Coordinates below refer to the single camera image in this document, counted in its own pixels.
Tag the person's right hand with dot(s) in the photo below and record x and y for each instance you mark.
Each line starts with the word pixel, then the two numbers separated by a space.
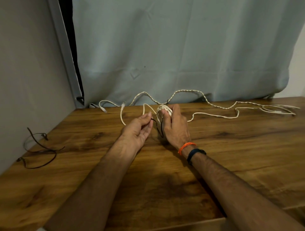
pixel 177 129

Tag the person's left hand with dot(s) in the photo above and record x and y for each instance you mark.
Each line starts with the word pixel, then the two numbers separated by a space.
pixel 134 132

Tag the person's left thumb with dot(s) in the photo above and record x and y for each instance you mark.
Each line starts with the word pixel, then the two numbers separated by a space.
pixel 143 116

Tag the person's right thumb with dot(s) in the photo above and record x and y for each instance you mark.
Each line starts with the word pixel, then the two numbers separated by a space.
pixel 166 117

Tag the person's left forearm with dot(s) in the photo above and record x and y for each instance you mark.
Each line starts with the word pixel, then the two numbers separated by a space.
pixel 100 185

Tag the person's right forearm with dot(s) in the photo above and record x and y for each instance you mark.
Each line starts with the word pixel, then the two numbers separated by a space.
pixel 238 192

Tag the orange wrist band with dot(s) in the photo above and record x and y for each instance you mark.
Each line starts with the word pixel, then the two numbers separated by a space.
pixel 186 145

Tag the dark blue wrist band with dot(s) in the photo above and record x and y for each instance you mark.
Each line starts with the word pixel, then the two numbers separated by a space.
pixel 194 153

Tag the grey-blue curtain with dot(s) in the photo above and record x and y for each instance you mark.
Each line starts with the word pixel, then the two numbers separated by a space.
pixel 181 47

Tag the white window frame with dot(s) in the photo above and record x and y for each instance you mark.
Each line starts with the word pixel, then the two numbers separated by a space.
pixel 65 54

